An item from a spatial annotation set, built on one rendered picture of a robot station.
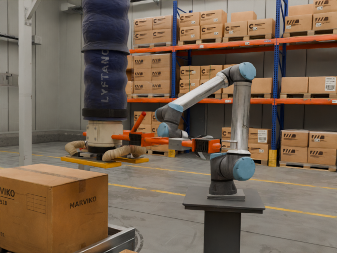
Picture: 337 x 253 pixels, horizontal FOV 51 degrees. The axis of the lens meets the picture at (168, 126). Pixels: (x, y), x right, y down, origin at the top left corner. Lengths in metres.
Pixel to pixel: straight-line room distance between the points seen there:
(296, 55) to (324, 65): 0.74
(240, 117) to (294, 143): 6.42
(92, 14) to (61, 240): 1.11
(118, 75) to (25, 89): 3.39
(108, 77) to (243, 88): 0.92
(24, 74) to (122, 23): 3.39
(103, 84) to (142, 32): 8.61
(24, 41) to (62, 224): 3.53
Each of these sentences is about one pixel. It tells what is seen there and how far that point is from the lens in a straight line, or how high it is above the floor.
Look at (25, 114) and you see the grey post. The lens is 5.02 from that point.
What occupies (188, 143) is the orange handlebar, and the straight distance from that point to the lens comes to 1.41.
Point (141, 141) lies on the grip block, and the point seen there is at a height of 1.18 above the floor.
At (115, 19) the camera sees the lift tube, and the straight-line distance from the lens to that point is 1.73.
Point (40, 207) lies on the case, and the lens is 1.88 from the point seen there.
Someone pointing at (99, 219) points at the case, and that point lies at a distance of 2.07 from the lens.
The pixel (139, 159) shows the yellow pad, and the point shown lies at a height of 1.08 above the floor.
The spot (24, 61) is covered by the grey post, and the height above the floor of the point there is 1.90.
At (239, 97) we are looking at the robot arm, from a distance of 2.24.
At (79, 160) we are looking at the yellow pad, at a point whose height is 1.08.
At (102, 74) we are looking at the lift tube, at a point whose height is 1.48.
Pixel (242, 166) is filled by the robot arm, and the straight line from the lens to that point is 2.18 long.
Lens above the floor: 1.33
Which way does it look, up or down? 3 degrees down
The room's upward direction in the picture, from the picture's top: 1 degrees clockwise
